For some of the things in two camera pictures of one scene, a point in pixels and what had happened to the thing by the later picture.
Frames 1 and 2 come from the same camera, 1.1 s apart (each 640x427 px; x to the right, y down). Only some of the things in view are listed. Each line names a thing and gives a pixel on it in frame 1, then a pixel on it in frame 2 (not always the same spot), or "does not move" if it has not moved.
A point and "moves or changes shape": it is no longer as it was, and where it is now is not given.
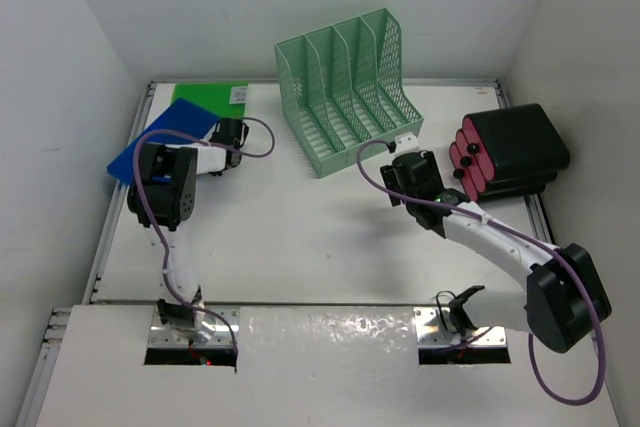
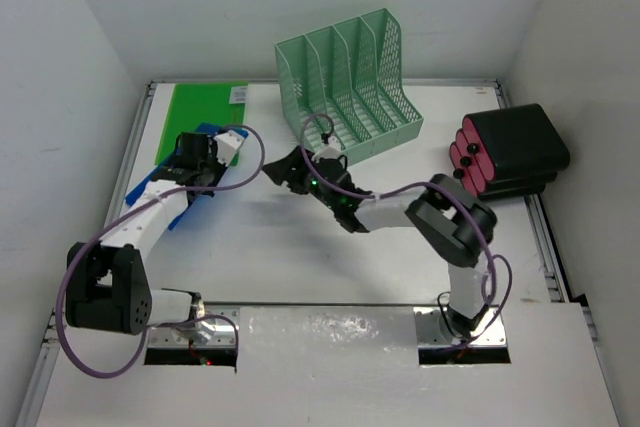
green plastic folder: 225,100 does not move
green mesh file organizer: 343,86 does not move
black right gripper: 391,181 → 284,170
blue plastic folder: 181,116 moves or changes shape
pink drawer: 471,160 does not move
